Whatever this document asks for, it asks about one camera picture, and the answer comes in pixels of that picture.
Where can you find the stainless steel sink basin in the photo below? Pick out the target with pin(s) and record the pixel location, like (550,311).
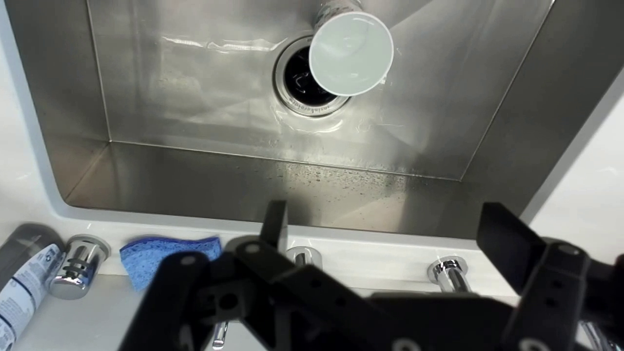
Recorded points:
(195,118)

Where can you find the chrome round knob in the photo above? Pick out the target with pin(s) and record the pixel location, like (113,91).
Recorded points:
(74,274)

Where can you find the round sink drain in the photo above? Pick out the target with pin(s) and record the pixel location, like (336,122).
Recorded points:
(295,81)

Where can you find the blue sponge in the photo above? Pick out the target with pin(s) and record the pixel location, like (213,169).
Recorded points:
(147,260)

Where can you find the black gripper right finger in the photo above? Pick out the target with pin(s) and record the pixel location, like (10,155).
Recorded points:
(552,286)

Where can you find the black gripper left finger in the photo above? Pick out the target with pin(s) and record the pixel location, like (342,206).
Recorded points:
(195,299)

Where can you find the white plastic cup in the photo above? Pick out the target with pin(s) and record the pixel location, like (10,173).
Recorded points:
(351,56)

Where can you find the small chrome fitting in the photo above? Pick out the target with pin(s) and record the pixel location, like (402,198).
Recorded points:
(449,274)

